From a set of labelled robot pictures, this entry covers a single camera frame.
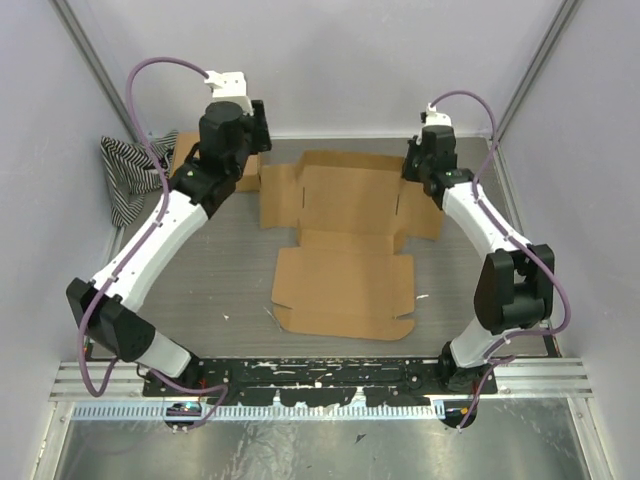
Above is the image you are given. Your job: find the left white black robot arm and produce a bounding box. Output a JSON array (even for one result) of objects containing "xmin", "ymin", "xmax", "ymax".
[{"xmin": 66, "ymin": 100, "xmax": 272, "ymax": 397}]

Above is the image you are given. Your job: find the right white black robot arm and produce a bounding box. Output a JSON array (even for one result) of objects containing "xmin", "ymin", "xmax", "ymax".
[{"xmin": 402, "ymin": 125, "xmax": 555, "ymax": 395}]

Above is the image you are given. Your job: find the closed brown cardboard box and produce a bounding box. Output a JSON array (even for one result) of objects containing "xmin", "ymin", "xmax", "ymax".
[{"xmin": 169, "ymin": 129, "xmax": 263, "ymax": 194}]

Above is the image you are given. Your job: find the striped black white cloth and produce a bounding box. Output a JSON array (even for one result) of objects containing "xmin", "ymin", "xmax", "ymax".
[{"xmin": 99, "ymin": 136, "xmax": 162, "ymax": 227}]

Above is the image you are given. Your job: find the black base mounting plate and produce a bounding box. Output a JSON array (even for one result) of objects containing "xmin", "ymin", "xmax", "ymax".
[{"xmin": 141, "ymin": 355, "xmax": 500, "ymax": 407}]

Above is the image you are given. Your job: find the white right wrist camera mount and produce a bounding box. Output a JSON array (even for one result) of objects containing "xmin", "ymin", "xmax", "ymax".
[{"xmin": 420, "ymin": 103, "xmax": 452, "ymax": 127}]

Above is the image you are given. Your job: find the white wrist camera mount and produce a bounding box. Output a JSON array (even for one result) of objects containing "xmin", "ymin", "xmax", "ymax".
[
  {"xmin": 204, "ymin": 70, "xmax": 253, "ymax": 115},
  {"xmin": 420, "ymin": 103, "xmax": 452, "ymax": 127}
]

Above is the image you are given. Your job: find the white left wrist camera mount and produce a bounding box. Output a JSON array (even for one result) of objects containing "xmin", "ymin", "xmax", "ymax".
[{"xmin": 204, "ymin": 70, "xmax": 253, "ymax": 115}]

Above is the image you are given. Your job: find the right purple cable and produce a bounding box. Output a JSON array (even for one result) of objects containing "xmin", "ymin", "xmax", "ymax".
[{"xmin": 429, "ymin": 89, "xmax": 572, "ymax": 432}]

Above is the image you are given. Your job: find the purple cable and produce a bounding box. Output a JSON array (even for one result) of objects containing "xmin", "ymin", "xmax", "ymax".
[
  {"xmin": 77, "ymin": 58, "xmax": 231, "ymax": 434},
  {"xmin": 429, "ymin": 89, "xmax": 572, "ymax": 432}
]

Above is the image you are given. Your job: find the right aluminium corner post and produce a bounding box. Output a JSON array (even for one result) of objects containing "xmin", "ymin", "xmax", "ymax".
[{"xmin": 492, "ymin": 0, "xmax": 583, "ymax": 142}]

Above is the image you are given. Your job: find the aluminium corner post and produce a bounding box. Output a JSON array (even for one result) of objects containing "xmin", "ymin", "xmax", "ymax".
[
  {"xmin": 49, "ymin": 0, "xmax": 140, "ymax": 140},
  {"xmin": 492, "ymin": 0, "xmax": 583, "ymax": 142}
]

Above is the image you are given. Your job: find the left aluminium corner post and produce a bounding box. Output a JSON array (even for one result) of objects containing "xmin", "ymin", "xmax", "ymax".
[{"xmin": 49, "ymin": 0, "xmax": 140, "ymax": 140}]

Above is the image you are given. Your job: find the aluminium front rail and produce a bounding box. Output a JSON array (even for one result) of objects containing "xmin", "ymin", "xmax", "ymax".
[{"xmin": 49, "ymin": 357, "xmax": 594, "ymax": 401}]

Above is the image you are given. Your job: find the white slotted cable duct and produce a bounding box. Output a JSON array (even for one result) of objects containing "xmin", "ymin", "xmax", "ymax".
[{"xmin": 71, "ymin": 399, "xmax": 445, "ymax": 422}]

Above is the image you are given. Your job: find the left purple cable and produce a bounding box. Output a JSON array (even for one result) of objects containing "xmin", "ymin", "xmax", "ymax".
[{"xmin": 77, "ymin": 58, "xmax": 231, "ymax": 434}]

